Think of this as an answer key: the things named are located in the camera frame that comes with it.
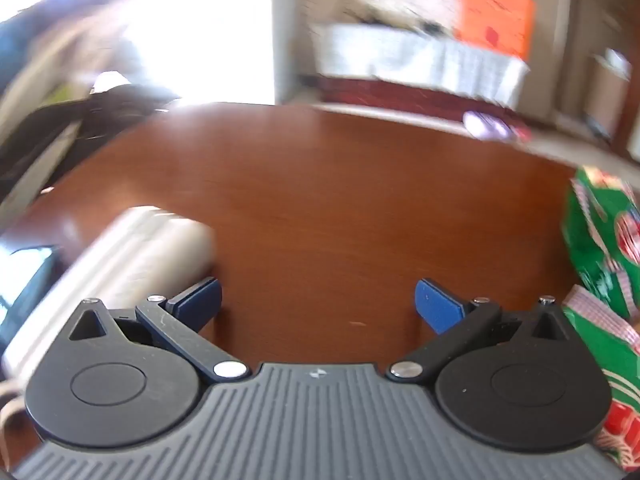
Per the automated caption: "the white patterned cabinet cloth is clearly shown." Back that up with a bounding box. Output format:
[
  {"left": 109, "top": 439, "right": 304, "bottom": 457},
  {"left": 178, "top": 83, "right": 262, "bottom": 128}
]
[{"left": 314, "top": 24, "right": 529, "bottom": 108}]

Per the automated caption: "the green shrimp chips bag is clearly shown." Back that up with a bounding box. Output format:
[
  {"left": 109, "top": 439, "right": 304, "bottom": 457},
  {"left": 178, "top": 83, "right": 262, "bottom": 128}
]
[
  {"left": 563, "top": 285, "right": 639, "bottom": 472},
  {"left": 561, "top": 166, "right": 639, "bottom": 323}
]

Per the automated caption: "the white chest freezer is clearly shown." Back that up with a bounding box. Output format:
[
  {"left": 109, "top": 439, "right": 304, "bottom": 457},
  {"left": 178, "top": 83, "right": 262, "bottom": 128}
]
[{"left": 271, "top": 0, "right": 317, "bottom": 104}]

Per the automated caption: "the white black electric scooter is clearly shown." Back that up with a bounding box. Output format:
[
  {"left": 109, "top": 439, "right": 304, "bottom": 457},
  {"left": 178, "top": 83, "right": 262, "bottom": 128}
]
[{"left": 0, "top": 0, "right": 181, "bottom": 201}]

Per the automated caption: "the red wooden tv cabinet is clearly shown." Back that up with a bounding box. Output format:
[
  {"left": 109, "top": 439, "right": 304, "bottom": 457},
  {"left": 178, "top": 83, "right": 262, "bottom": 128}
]
[{"left": 317, "top": 77, "right": 528, "bottom": 131}]

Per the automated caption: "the orange gift box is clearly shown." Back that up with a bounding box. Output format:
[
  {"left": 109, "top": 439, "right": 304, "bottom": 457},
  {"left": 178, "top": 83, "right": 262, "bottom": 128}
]
[{"left": 454, "top": 0, "right": 535, "bottom": 61}]

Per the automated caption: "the purple detergent bottle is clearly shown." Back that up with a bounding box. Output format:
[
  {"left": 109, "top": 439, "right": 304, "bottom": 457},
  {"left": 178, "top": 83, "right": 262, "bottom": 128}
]
[{"left": 462, "top": 110, "right": 516, "bottom": 142}]

